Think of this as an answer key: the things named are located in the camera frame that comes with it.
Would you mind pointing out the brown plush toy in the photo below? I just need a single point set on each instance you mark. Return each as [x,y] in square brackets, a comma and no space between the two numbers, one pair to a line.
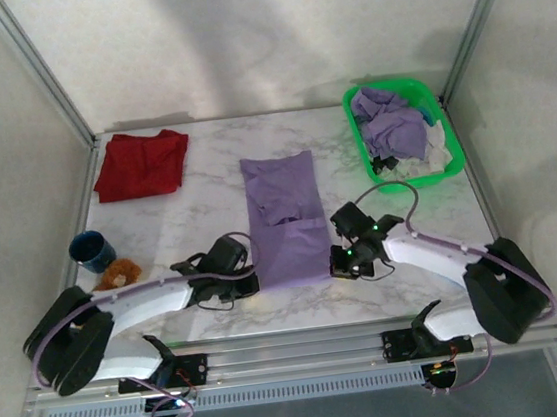
[117,274]

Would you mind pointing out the dark blue mug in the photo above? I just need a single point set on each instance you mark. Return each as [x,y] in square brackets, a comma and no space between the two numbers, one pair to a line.
[89,247]

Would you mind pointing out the aluminium side rail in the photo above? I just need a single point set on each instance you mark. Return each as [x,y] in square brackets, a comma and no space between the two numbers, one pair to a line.
[485,200]

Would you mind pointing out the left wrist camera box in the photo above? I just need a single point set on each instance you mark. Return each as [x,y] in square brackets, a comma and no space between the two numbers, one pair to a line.
[228,252]

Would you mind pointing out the red t-shirt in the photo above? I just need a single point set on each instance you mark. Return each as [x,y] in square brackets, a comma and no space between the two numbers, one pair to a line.
[142,163]

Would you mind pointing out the purple t-shirt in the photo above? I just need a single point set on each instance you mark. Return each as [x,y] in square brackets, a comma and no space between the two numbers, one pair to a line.
[283,208]
[390,130]

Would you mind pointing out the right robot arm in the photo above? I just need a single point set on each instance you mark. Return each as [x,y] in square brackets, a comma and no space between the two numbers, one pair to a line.
[424,252]

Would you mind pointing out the aluminium frame post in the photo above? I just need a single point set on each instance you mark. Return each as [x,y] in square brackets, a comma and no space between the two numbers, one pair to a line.
[42,74]
[483,19]

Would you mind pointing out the small black item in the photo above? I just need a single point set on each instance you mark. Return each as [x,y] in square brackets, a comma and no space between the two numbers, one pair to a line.
[379,164]

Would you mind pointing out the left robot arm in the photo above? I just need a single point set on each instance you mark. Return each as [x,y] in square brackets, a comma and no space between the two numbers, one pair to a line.
[143,299]

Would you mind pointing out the white cloth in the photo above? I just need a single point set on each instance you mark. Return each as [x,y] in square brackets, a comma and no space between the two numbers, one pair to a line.
[435,150]

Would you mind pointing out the green plastic basket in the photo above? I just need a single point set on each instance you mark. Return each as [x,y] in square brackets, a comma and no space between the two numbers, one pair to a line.
[406,185]

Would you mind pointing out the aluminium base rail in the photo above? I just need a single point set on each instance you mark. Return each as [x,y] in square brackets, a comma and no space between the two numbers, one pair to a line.
[295,352]

